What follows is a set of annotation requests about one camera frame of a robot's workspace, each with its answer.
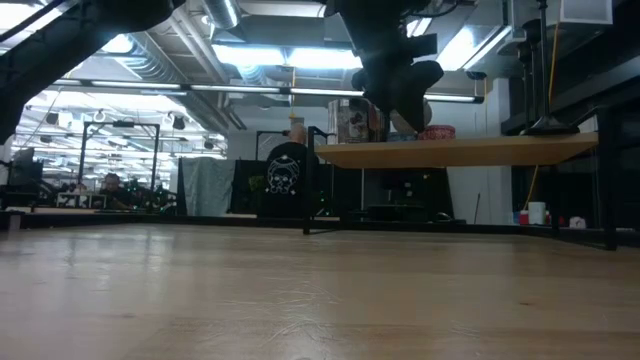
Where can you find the pink patterned round tin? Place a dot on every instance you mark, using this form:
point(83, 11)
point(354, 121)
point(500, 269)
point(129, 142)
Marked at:
point(437, 133)

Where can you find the black aluminium table frame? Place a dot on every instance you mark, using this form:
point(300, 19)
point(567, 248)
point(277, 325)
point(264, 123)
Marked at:
point(150, 220)

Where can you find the black rig frame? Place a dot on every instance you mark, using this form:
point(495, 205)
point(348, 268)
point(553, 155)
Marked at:
point(120, 125)

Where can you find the person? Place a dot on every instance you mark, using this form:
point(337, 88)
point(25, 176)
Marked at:
point(112, 192)
point(285, 175)

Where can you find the white cylinder roll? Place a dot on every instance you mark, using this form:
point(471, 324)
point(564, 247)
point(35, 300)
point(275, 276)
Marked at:
point(537, 213)

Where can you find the blue patterned round tin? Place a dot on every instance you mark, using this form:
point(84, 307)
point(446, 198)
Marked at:
point(402, 137)

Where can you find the red container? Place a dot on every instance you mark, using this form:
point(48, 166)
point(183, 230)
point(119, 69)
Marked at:
point(523, 218)

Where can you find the grey patterned round tin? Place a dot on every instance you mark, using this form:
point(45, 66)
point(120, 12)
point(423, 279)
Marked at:
point(428, 112)

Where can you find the white blue box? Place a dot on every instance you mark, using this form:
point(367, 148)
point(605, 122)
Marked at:
point(515, 218)

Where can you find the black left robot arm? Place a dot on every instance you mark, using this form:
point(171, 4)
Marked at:
point(60, 45)

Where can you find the tilted wooden shelf board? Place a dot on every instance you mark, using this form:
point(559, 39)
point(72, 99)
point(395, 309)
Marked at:
point(450, 152)

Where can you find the black candle stick holder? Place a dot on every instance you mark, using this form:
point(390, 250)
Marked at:
point(524, 52)
point(547, 127)
point(532, 30)

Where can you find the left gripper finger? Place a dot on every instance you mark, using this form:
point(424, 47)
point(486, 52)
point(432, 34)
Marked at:
point(412, 110)
point(387, 102)

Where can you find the grey tarp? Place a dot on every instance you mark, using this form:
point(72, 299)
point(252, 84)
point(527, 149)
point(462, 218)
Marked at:
point(207, 185)

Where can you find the silver tin can twine tag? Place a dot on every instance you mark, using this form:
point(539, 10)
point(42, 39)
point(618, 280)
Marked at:
point(350, 122)

